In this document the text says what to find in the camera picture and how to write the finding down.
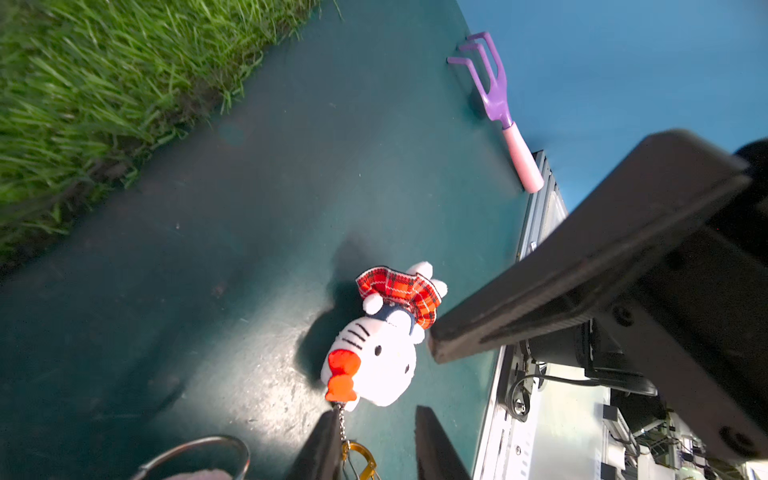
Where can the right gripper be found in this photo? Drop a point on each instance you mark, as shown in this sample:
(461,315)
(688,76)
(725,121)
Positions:
(695,324)

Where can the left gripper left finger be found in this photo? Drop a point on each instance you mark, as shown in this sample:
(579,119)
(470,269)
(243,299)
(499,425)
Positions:
(320,457)

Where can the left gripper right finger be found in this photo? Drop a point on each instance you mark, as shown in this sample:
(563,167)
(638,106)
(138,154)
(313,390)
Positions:
(436,457)

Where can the white cat plush keychain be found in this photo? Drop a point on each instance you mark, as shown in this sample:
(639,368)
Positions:
(374,357)

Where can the pink knitted bag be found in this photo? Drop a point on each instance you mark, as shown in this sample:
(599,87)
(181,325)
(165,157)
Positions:
(208,457)

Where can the purple pink toy rake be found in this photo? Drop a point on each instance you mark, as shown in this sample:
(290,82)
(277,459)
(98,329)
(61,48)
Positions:
(495,103)

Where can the green artificial grass mat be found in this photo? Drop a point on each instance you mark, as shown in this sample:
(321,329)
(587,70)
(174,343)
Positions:
(90,89)

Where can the aluminium front rail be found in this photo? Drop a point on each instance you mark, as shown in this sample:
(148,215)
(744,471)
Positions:
(507,438)

